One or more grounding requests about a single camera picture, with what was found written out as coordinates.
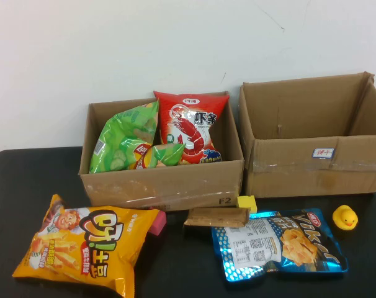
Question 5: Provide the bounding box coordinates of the small green chips bag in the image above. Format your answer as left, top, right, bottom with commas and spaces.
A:
128, 142, 186, 170

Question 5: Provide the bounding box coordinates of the blue Vikar snack bag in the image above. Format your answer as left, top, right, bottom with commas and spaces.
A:
211, 207, 349, 282

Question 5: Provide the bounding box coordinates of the yellow potato sticks bag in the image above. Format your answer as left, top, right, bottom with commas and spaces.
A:
12, 194, 161, 298

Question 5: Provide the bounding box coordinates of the large green chips bag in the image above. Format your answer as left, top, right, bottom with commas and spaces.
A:
88, 101, 160, 174

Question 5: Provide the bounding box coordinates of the brown biscuit packet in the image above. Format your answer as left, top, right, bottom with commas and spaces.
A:
183, 207, 251, 230

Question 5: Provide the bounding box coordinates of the pink foam cube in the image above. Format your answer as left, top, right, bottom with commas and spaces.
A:
149, 210, 168, 237

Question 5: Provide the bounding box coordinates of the cardboard box with label sticker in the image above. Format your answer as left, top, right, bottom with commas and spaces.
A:
238, 71, 376, 199

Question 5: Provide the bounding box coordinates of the yellow foam cube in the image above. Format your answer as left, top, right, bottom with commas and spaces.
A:
236, 195, 257, 214

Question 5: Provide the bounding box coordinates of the yellow rubber duck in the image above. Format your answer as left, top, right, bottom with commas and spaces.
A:
332, 204, 359, 231

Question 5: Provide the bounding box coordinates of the cardboard box with F2 print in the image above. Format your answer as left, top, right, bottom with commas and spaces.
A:
78, 91, 245, 219

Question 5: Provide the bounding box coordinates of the red shrimp strips bag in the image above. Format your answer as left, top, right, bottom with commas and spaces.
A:
153, 90, 231, 165

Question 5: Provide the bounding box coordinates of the white blue-edged label sticker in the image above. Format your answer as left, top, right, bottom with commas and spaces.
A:
311, 147, 335, 159

